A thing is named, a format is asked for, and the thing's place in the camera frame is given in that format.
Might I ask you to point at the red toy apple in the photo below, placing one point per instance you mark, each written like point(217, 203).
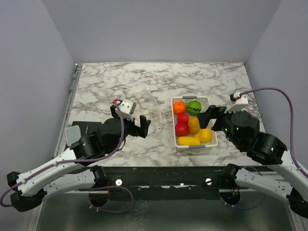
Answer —
point(181, 129)

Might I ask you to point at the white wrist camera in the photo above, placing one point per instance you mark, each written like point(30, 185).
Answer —
point(240, 102)
point(127, 108)

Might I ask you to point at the orange toy fruit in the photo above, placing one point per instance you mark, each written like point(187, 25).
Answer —
point(179, 108)

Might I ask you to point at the red toy strawberry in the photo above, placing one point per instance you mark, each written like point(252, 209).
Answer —
point(183, 118)

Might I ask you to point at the yellow toy lemon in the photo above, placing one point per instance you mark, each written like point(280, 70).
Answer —
point(204, 135)

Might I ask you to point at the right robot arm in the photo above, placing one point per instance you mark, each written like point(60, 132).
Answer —
point(242, 130)

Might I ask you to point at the orange-yellow toy fruit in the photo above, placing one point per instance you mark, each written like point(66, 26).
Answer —
point(193, 125)

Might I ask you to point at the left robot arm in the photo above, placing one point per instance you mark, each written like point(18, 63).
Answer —
point(71, 170)

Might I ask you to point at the grey rectangular box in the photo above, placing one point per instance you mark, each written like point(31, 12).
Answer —
point(72, 134)

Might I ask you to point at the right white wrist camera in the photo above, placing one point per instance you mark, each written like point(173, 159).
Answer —
point(240, 102)

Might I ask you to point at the green striped toy watermelon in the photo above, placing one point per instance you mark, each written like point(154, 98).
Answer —
point(193, 108)

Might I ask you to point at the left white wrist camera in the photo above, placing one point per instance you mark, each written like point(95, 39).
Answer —
point(127, 108)

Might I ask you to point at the black metal base rail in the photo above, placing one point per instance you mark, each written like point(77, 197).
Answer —
point(161, 183)

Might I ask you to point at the white perforated basket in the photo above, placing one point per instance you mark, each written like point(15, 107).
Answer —
point(203, 100)

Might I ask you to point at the yellow toy banana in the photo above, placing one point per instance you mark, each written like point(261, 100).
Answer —
point(188, 141)

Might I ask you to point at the clear dotted zip bag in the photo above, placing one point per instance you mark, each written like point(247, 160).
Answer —
point(146, 105)

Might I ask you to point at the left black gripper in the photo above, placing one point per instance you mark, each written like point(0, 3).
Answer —
point(141, 131)

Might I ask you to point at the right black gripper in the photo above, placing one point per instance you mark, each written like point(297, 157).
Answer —
point(212, 112)

